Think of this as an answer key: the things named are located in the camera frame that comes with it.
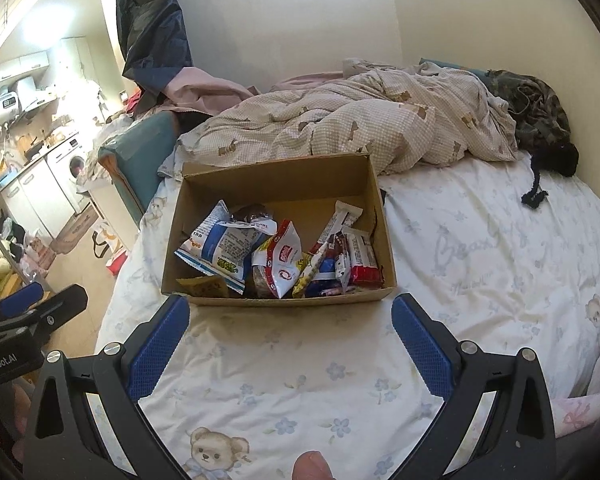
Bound orange snack packet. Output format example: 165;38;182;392
176;276;230;299

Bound white water heater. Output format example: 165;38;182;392
0;91;23;136

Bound red plastic item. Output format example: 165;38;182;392
105;251;129;277

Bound white upper kitchen cabinets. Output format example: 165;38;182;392
0;51;51;81

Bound white blue snack packet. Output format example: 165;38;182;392
174;200;261;295

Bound dark hanging jacket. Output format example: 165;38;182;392
116;0;193;92

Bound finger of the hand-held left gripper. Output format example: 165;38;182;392
0;284;88;341
0;281;45;319

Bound person's left hand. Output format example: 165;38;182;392
10;380;38;441

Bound camouflage jacket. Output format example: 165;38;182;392
485;69;573;153

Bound tall white cabinet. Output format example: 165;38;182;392
57;36;98;91

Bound brown cardboard box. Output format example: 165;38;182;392
161;152;398;308

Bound red white snack bar packet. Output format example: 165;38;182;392
341;227;385;288

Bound pink cloth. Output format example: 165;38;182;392
165;66;261;113

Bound long white red snack packet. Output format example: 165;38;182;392
316;201;363;256

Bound white washing machine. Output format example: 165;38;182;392
45;132;98;211

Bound person's right hand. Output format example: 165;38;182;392
292;451;333;480

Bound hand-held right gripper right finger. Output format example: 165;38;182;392
390;292;561;480

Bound patterned floor rug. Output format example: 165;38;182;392
50;202;101;256

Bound pink blanket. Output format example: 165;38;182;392
270;71;351;92

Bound white lower kitchen cabinets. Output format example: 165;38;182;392
0;157;68;241

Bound blue white-striped snack packet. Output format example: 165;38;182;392
305;272;343;297

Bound white floral bed sheet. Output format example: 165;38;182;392
95;152;600;480

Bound narrow yellow snack packet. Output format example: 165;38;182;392
292;242;331;298

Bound teal pillow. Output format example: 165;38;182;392
420;57;486;78

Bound white tote bag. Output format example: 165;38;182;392
90;220;123;260

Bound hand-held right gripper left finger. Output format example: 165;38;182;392
22;294;191;480

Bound beige checked duvet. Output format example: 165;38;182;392
157;57;520;181

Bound white kitchen cabinets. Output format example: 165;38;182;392
0;157;68;241
0;51;51;81

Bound teal padded bed end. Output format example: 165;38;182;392
97;110;181;216

